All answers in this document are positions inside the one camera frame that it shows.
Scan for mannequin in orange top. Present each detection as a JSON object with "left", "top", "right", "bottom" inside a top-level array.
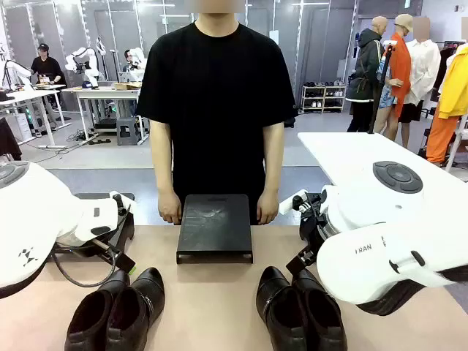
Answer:
[{"left": 373, "top": 13, "right": 415, "bottom": 148}]

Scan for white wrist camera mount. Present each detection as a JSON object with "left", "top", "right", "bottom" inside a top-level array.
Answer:
[
  {"left": 279, "top": 189, "right": 309, "bottom": 216},
  {"left": 77, "top": 190, "right": 138, "bottom": 243}
]

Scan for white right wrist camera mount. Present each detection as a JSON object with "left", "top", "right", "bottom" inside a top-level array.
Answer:
[{"left": 279, "top": 189, "right": 309, "bottom": 216}]

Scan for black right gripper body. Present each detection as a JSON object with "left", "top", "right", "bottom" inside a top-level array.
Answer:
[{"left": 305, "top": 214, "right": 331, "bottom": 257}]

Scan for person's right forearm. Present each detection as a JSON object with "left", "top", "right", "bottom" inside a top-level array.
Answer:
[{"left": 149, "top": 120, "right": 176, "bottom": 195}]

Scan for person's left forearm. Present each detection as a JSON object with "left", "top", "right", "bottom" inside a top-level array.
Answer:
[{"left": 263, "top": 120, "right": 286, "bottom": 195}]

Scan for black right arm cable sleeve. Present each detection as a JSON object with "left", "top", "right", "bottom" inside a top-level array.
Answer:
[{"left": 356, "top": 269, "right": 468, "bottom": 317}]

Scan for mannequin in dark jacket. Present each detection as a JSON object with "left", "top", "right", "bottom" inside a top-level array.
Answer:
[{"left": 344, "top": 15, "right": 389, "bottom": 134}]

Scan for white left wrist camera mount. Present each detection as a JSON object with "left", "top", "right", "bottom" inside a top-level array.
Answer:
[{"left": 77, "top": 190, "right": 138, "bottom": 243}]

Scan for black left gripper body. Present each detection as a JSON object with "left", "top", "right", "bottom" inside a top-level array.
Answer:
[{"left": 53, "top": 237, "right": 113, "bottom": 257}]

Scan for grey plastic stool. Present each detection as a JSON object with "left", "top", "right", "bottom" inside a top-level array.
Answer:
[{"left": 116, "top": 118, "right": 143, "bottom": 147}]

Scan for yellow and orange hanging clothes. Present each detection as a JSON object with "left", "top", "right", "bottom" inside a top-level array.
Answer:
[{"left": 425, "top": 42, "right": 468, "bottom": 165}]

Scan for person in white shirt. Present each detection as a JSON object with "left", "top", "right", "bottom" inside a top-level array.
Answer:
[{"left": 397, "top": 17, "right": 442, "bottom": 124}]

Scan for person's right hand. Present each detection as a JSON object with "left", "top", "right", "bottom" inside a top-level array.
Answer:
[{"left": 157, "top": 191, "right": 183, "bottom": 225}]

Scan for background person with black cap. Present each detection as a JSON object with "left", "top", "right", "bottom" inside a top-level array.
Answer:
[{"left": 30, "top": 42, "right": 67, "bottom": 87}]

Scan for black camera tripod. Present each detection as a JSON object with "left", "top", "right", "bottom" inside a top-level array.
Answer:
[{"left": 366, "top": 41, "right": 399, "bottom": 135}]

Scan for white shoe rack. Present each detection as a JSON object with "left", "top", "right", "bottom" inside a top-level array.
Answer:
[{"left": 301, "top": 83, "right": 347, "bottom": 114}]

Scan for black leather dress shoe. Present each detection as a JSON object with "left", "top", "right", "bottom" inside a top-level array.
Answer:
[
  {"left": 64, "top": 269, "right": 131, "bottom": 351},
  {"left": 291, "top": 268, "right": 349, "bottom": 351},
  {"left": 255, "top": 265, "right": 312, "bottom": 351},
  {"left": 105, "top": 266, "right": 166, "bottom": 351}
]

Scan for seated background person with glasses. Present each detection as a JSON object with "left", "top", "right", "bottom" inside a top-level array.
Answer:
[{"left": 121, "top": 48, "right": 137, "bottom": 73}]

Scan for person's left hand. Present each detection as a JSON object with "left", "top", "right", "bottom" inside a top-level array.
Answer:
[{"left": 256, "top": 190, "right": 281, "bottom": 225}]

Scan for white background desk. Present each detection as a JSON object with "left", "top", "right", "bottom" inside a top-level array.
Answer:
[
  {"left": 0, "top": 87, "right": 72, "bottom": 149},
  {"left": 71, "top": 85, "right": 151, "bottom": 144}
]

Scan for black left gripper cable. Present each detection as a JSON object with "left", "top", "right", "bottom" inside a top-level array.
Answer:
[{"left": 50, "top": 251, "right": 122, "bottom": 289}]

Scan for person in black t-shirt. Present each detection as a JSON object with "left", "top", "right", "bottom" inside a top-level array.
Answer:
[{"left": 135, "top": 12, "right": 298, "bottom": 224}]

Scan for black cloth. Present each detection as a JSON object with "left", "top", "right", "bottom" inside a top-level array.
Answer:
[{"left": 0, "top": 116, "right": 23, "bottom": 162}]

